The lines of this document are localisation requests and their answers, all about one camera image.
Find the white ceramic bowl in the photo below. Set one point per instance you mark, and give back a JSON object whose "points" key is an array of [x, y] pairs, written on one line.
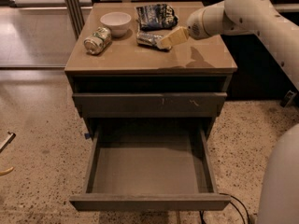
{"points": [[117, 22]]}

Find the grey drawer cabinet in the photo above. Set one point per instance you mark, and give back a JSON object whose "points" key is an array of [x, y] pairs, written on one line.
{"points": [[127, 67]]}

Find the dark object on floor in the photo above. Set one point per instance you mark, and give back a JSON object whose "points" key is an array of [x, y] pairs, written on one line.
{"points": [[288, 98]]}

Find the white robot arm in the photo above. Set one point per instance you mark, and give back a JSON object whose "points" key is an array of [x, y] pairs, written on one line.
{"points": [[279, 201]]}

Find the green soda can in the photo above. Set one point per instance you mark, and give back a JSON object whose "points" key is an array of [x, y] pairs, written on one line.
{"points": [[98, 41]]}

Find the blue tape piece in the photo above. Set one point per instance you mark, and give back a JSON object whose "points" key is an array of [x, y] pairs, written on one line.
{"points": [[87, 136]]}

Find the metal window frame post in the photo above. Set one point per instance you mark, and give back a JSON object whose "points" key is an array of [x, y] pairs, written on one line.
{"points": [[75, 15]]}

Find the silver redbull can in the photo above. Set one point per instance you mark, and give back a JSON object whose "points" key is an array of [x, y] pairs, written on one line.
{"points": [[148, 39]]}

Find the metal bar at left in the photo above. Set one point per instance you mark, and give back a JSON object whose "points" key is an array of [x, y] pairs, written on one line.
{"points": [[10, 137]]}

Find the yellow object at left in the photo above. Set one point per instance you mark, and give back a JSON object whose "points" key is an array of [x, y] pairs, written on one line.
{"points": [[7, 171]]}

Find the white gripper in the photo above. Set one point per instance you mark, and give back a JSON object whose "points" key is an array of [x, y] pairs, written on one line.
{"points": [[196, 25]]}

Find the blue chip bag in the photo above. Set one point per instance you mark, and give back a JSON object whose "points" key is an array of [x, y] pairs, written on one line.
{"points": [[156, 17]]}

